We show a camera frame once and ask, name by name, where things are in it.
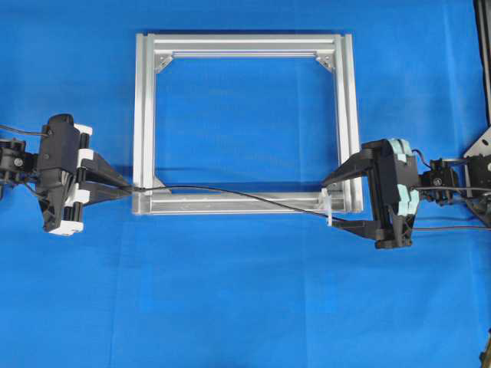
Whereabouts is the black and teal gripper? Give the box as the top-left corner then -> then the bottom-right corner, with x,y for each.
322,139 -> 420,248

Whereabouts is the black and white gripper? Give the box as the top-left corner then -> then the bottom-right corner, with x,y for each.
36,113 -> 132,235

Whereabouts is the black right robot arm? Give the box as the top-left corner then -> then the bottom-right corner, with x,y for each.
245,139 -> 490,249

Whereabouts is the thin black wire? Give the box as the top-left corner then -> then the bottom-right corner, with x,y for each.
132,185 -> 346,222

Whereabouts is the black camera cable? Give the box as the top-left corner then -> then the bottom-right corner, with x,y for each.
0,124 -> 53,137

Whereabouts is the aluminium extrusion frame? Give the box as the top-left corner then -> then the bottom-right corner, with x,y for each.
133,34 -> 360,215

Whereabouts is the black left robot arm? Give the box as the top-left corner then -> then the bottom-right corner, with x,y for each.
1,114 -> 133,236

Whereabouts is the white string loop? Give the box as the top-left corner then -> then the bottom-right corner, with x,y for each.
317,187 -> 335,226

